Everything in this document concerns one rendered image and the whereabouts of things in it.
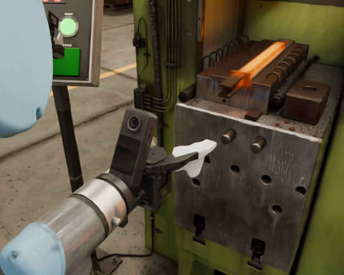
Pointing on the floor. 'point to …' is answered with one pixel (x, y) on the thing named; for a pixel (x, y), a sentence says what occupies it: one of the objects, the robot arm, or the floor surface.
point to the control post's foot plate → (106, 265)
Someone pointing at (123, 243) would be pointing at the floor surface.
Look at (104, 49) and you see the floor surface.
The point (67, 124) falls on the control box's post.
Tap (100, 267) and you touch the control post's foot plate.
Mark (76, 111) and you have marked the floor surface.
